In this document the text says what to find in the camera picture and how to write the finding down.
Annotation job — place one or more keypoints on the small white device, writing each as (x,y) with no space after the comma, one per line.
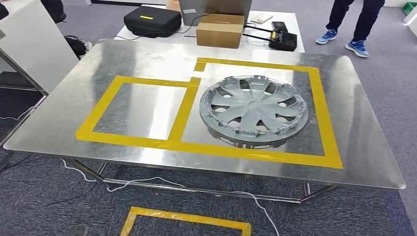
(260,18)

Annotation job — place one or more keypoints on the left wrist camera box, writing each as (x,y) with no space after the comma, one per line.
(76,231)

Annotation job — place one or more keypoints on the brown cardboard box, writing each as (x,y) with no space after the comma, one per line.
(220,35)

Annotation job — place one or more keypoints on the yellow floor tape square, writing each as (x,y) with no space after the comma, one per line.
(182,216)

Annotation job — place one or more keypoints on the steel workbench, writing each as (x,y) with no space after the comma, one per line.
(146,55)

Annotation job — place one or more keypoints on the grey laptop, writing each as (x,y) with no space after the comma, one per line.
(192,18)

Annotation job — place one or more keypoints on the white desk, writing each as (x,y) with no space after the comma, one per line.
(252,32)

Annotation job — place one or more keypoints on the large yellow tape outline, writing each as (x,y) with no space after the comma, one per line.
(322,114)

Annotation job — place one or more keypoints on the black carry case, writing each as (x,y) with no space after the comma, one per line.
(153,22)

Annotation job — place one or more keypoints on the grey plastic hubcap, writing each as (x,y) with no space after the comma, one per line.
(254,107)

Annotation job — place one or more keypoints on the black router with antennas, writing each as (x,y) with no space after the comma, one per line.
(283,41)

